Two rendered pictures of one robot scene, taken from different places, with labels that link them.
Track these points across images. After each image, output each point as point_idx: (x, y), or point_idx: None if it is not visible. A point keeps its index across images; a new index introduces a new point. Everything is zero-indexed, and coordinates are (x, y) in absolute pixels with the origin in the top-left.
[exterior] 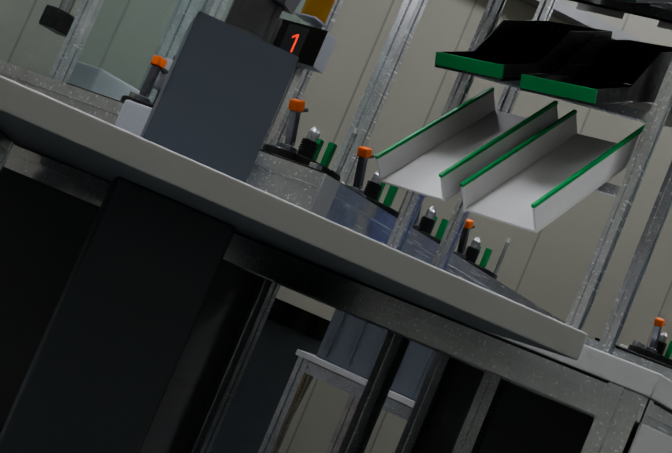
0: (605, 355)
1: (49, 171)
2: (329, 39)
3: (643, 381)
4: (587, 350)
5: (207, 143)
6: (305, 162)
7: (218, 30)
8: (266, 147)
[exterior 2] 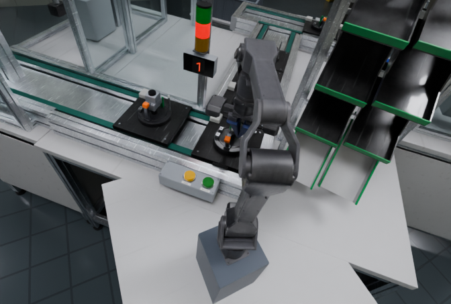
0: (396, 280)
1: None
2: (215, 62)
3: (411, 287)
4: (389, 278)
5: (238, 288)
6: (237, 152)
7: (231, 284)
8: (217, 147)
